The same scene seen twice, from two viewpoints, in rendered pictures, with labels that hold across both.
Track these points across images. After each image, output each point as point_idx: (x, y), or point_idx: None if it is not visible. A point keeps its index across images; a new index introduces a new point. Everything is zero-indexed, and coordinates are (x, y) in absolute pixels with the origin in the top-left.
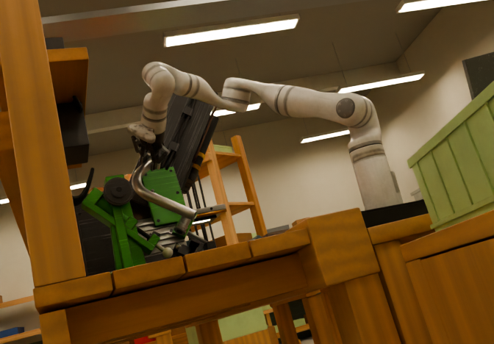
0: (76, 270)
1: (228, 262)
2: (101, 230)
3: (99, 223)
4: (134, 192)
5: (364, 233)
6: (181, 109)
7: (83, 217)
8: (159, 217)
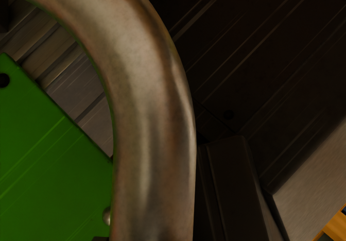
0: None
1: None
2: (234, 4)
3: (255, 16)
4: (204, 184)
5: None
6: None
7: None
8: (4, 100)
